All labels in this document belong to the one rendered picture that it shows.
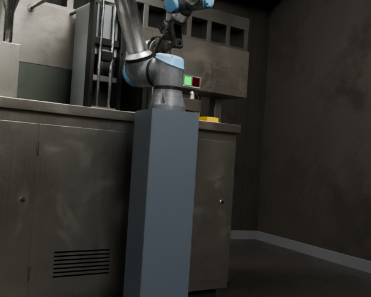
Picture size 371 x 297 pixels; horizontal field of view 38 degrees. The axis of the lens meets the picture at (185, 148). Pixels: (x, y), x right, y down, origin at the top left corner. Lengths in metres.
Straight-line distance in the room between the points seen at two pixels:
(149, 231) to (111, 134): 0.47
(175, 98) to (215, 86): 1.26
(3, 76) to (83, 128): 0.45
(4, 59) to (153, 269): 1.10
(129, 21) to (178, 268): 0.99
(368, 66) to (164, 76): 2.39
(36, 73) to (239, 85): 1.34
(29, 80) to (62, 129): 0.65
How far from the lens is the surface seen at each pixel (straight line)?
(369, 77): 4.24
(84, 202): 2.24
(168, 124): 2.07
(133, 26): 2.21
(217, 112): 3.57
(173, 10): 2.45
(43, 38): 2.84
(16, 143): 2.12
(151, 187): 2.05
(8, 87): 2.47
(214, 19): 3.43
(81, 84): 2.65
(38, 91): 2.80
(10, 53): 2.49
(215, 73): 3.37
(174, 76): 2.14
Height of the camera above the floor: 0.71
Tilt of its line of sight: 1 degrees up
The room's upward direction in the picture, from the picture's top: 4 degrees clockwise
